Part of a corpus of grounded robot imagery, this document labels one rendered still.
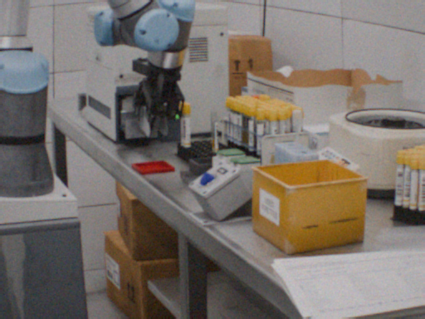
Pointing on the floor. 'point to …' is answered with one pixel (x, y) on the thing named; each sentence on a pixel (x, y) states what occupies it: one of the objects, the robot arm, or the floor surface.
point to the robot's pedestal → (42, 270)
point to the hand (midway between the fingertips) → (148, 130)
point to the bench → (193, 307)
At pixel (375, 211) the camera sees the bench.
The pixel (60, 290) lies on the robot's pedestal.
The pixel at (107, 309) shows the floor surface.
